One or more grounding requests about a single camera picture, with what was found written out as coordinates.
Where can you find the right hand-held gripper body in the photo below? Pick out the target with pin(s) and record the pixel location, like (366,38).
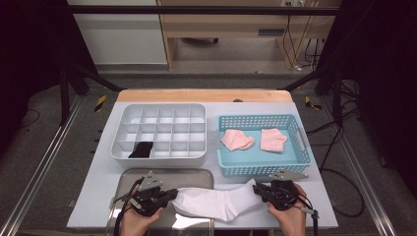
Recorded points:
(285,193)

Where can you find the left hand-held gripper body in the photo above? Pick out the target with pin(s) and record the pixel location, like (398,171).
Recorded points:
(149,198)

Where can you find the blue perforated plastic basket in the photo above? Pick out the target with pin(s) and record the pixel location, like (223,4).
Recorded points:
(255,160)

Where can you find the white sock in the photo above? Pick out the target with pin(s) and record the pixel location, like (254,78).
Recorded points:
(213,203)

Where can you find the pink sock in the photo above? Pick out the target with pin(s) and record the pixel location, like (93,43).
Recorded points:
(236,140)
(273,140)

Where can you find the white compartment organizer box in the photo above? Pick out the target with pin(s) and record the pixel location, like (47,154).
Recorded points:
(170,124)

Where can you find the person's left hand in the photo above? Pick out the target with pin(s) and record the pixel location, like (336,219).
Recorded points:
(137,224)

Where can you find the person's right hand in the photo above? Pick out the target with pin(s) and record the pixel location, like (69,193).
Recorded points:
(293,223)

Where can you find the dark round table grommet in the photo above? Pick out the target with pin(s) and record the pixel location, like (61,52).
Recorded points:
(238,101)

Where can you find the yellow and black tape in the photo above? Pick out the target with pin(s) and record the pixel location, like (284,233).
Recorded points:
(100,103)
(309,103)

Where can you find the light wooden table board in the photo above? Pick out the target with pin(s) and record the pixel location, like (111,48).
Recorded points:
(196,95)

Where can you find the grey desk label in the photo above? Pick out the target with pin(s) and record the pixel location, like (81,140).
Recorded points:
(270,32)

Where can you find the white cabinet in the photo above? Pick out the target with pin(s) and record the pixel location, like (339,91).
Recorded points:
(121,39)

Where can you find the black curtain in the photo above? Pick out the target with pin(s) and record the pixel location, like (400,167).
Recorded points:
(387,65)
(26,49)

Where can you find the wooden desk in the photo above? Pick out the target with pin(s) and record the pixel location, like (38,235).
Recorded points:
(229,24)

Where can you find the white power strip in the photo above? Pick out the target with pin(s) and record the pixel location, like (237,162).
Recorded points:
(295,2)

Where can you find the aluminium floor rail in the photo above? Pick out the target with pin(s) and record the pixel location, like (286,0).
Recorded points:
(44,164)
(355,164)

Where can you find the black frame strut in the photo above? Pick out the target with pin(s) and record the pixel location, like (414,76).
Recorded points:
(305,79)
(98,78)

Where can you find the black horizontal frame bar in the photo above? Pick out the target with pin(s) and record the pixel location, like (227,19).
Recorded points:
(196,10)

